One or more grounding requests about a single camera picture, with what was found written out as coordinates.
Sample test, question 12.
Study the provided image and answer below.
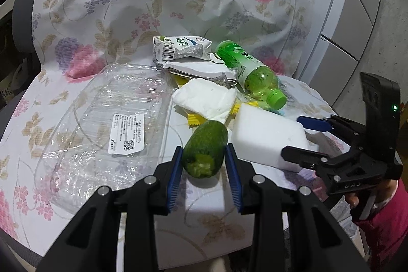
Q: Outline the green cucumber piece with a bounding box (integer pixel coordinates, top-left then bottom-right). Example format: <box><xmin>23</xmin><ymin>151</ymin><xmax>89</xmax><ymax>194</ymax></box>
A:
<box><xmin>181</xmin><ymin>120</ymin><xmax>228</xmax><ymax>179</ymax></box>

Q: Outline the white sponge block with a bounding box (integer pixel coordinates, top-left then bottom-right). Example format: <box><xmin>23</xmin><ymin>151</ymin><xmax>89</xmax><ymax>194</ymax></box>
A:
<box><xmin>231</xmin><ymin>104</ymin><xmax>309</xmax><ymax>173</ymax></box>

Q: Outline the yellow snack wrapper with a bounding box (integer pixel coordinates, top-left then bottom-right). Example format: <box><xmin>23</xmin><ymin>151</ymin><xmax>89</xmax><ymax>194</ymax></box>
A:
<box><xmin>172</xmin><ymin>75</ymin><xmax>259</xmax><ymax>126</ymax></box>

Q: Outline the green tea bottle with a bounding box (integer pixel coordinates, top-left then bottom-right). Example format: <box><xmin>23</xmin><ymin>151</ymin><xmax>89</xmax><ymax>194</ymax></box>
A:
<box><xmin>215</xmin><ymin>40</ymin><xmax>286</xmax><ymax>111</ymax></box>

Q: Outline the white tissue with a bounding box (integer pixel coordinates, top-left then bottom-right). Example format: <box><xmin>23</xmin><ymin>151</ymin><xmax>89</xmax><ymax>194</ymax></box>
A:
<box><xmin>172</xmin><ymin>78</ymin><xmax>237</xmax><ymax>124</ymax></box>

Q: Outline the clear plastic tray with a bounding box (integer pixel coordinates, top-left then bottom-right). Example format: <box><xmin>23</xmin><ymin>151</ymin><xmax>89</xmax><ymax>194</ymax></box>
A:
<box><xmin>35</xmin><ymin>64</ymin><xmax>175</xmax><ymax>213</ymax></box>

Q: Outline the white milk carton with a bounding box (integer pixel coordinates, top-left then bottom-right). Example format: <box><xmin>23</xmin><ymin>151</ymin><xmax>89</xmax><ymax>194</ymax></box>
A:
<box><xmin>153</xmin><ymin>36</ymin><xmax>212</xmax><ymax>62</ymax></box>

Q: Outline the person's right hand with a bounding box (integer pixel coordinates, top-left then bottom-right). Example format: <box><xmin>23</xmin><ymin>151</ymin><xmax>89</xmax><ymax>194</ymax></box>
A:
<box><xmin>345</xmin><ymin>179</ymin><xmax>398</xmax><ymax>211</ymax></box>

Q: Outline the grey refrigerator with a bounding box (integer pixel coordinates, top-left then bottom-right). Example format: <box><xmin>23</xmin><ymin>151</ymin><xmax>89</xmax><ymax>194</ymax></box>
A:
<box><xmin>295</xmin><ymin>0</ymin><xmax>380</xmax><ymax>105</ymax></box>

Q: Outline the floral cloth cover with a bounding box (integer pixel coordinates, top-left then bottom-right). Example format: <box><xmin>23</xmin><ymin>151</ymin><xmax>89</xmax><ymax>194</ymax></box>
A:
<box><xmin>1</xmin><ymin>0</ymin><xmax>333</xmax><ymax>255</ymax></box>

